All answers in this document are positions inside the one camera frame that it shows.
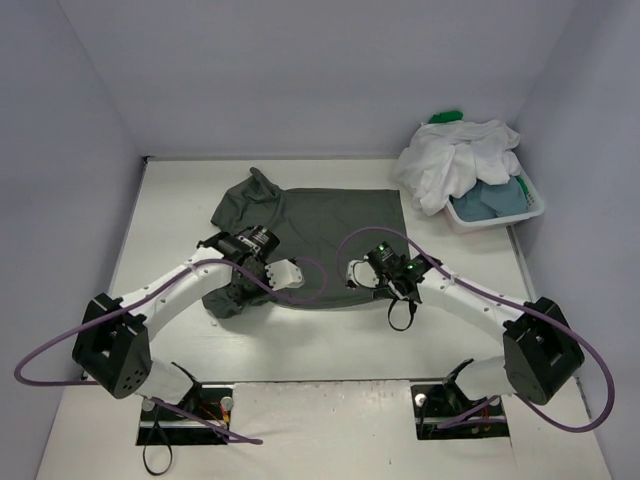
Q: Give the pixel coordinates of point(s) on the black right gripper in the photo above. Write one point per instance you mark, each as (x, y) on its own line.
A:
(388, 288)

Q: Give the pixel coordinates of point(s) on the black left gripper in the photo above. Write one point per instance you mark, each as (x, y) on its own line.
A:
(245, 288)

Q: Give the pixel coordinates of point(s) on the dark grey t-shirt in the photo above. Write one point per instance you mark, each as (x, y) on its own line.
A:
(312, 223)

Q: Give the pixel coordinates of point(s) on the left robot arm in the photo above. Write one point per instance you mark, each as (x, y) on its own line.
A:
(117, 352)

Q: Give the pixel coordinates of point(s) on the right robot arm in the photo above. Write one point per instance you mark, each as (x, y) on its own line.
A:
(537, 358)

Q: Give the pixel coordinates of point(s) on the light blue t-shirt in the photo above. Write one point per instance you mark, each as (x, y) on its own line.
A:
(486, 202)

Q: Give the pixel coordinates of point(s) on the white t-shirt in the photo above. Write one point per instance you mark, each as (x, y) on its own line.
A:
(417, 169)

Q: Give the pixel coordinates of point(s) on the white plastic laundry basket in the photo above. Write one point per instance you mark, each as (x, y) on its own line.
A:
(535, 203)

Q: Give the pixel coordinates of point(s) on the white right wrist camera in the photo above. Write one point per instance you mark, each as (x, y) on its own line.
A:
(360, 275)

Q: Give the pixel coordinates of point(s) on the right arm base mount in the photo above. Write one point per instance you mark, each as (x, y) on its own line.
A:
(443, 412)

